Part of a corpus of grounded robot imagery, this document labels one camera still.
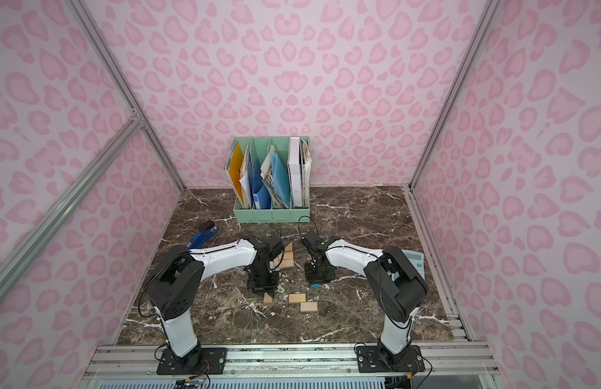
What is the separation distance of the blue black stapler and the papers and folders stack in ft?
0.51

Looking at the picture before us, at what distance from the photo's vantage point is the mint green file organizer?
0.95 meters

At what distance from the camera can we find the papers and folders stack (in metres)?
0.95

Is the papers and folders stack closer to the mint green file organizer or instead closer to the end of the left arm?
the mint green file organizer

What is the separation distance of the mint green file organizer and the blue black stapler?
11cm

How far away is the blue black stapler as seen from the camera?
39.1 inches

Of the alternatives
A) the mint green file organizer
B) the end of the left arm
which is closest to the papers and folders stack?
the mint green file organizer
